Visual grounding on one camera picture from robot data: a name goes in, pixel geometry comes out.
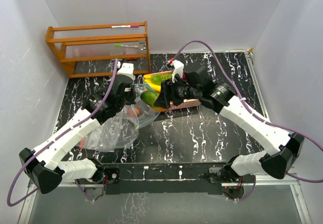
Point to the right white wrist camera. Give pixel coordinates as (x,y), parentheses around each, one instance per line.
(177,68)

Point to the green mango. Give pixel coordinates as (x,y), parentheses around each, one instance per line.
(149,96)

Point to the pink white marker pen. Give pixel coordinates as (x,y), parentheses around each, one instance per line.
(125,26)

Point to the red zipper clear bag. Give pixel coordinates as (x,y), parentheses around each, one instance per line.
(116,132)

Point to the red apple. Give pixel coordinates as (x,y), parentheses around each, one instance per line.
(134,111)

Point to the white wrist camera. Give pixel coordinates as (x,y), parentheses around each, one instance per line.
(126,69)
(177,68)

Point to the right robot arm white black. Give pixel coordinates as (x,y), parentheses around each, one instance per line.
(280,148)

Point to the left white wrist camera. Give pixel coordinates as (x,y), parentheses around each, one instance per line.
(126,69)

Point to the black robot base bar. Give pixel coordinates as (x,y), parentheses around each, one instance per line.
(124,178)

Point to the yellow banana bunch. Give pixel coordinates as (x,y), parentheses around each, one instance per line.
(146,79)

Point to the wooden shelf rack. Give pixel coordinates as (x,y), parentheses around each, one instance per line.
(95,44)

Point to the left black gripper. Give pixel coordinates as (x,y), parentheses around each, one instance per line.
(131,100)

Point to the green cap marker pen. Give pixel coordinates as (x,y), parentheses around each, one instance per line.
(125,45)

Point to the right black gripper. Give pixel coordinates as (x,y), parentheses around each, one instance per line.
(167,90)

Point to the grey staples block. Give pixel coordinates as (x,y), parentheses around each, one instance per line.
(142,43)

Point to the green grape bunch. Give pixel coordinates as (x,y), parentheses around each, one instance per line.
(158,78)

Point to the pink plastic basket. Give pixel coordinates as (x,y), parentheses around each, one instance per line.
(186,103)

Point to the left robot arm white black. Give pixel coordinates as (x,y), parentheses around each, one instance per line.
(44,165)

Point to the blue zipper clear bag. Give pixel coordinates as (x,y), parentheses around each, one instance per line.
(148,115)

